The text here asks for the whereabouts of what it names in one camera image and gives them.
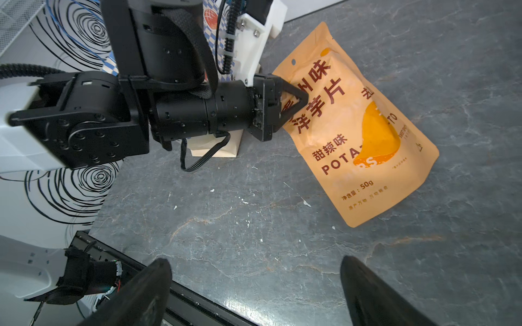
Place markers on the black front rail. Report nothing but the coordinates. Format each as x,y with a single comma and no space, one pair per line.
184,306

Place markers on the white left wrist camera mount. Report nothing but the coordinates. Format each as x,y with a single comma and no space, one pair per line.
249,25

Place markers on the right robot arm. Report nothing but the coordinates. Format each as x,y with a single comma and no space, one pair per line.
55,276

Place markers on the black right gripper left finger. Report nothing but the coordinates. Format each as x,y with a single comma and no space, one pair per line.
142,301

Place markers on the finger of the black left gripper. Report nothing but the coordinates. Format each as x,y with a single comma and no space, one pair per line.
293,99

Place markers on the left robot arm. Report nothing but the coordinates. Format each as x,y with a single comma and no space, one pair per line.
77,119

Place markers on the blue checkered paper bag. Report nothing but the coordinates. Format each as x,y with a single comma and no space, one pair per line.
168,74

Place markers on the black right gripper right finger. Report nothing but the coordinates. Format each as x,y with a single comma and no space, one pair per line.
371,301

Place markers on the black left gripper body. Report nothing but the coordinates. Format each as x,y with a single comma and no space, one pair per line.
266,93

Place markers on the orange potato chips bag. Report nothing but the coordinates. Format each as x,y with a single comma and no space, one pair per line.
365,153

